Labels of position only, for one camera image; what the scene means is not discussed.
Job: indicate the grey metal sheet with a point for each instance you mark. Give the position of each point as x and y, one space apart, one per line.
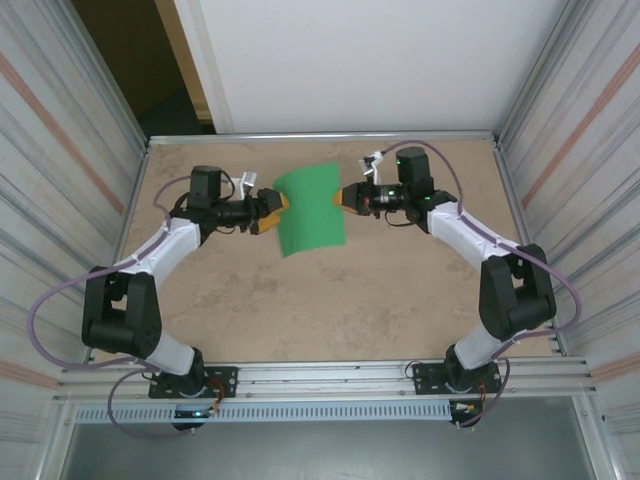
320 450

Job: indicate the beige door jamb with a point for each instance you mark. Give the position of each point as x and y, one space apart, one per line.
184 60

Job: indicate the translucent ribbed side panel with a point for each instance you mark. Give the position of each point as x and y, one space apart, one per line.
50 150
590 150

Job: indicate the small electronics module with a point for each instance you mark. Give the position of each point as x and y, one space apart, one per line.
192 413
465 410

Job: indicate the aluminium table edge rail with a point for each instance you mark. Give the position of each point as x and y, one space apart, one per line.
320 138
136 190
510 190

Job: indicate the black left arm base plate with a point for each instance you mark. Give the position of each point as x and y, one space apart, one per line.
225 382

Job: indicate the wide aluminium mounting rail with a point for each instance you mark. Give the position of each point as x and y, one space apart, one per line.
320 382

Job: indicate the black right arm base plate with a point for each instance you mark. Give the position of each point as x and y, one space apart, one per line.
425 380

